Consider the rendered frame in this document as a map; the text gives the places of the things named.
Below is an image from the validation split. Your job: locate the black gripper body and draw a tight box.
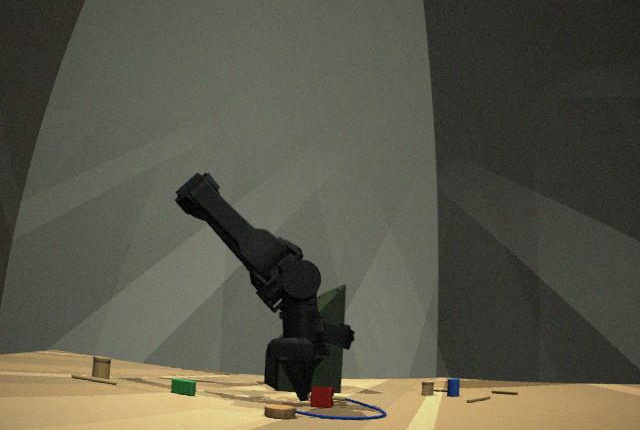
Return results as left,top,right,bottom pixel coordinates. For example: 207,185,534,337
267,305,330,360

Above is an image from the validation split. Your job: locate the round wooden button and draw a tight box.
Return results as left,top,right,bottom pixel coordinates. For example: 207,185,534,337
264,405,296,419

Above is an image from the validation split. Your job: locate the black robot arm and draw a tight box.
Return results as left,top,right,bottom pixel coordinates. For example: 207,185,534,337
175,172,355,350

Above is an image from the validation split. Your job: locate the blue cylinder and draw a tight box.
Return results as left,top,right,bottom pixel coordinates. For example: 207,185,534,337
447,378,460,397

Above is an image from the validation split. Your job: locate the small green block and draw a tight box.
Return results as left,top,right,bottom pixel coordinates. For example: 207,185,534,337
171,378,196,396

